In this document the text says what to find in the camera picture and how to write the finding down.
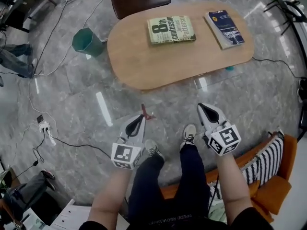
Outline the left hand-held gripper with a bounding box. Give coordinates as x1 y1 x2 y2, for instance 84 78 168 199
111 115 147 170

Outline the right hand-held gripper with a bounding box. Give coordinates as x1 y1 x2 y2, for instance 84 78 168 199
197 102 242 157

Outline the person's right forearm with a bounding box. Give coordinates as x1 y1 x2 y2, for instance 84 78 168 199
215 152 255 217

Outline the person's left forearm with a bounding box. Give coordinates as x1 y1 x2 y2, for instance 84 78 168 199
86 167 135 225

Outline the wooden coffee table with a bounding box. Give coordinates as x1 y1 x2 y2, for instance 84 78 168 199
106 0 255 91

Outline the white drawer cabinet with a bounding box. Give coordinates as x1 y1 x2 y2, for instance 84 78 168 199
49 198 93 230

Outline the small red floor object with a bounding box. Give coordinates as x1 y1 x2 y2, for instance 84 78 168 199
140 103 157 121

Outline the person's left grey sneaker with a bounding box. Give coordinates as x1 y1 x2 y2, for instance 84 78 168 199
144 139 165 163

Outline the person's grey sneaker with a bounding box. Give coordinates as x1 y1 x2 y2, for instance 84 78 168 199
179 124 198 151
144 139 165 163

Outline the person's right grey sneaker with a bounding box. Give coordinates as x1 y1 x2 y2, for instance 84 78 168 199
179 124 198 151

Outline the person's right leg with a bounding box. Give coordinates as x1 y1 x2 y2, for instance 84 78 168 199
165 143 213 221

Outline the person's leg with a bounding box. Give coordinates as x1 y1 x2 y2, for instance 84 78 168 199
127 153 168 225
165 143 213 221

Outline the person's left leg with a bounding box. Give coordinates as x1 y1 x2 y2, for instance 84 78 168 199
127 153 168 225

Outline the black white striped cushion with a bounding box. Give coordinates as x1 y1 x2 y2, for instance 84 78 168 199
208 129 285 199

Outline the dark blue paperback book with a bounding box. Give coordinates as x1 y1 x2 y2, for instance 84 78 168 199
203 10 246 50

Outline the white power strip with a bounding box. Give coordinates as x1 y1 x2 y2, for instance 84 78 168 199
38 120 57 146

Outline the pale green paperback book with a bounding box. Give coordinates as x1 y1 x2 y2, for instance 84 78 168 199
146 15 197 46

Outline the orange sofa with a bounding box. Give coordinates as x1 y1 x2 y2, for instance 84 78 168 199
159 133 298 224

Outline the green waste bin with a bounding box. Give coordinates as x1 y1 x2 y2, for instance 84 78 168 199
71 27 106 58

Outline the person's black shirt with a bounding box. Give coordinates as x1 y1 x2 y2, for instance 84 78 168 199
78 206 275 230

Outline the black tripod stand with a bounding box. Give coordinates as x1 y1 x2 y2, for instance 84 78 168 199
263 0 307 36

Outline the thin black floor cable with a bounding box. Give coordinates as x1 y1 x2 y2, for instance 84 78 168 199
251 56 307 79

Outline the long white floor cable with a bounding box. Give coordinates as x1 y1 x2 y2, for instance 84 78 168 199
23 0 116 138

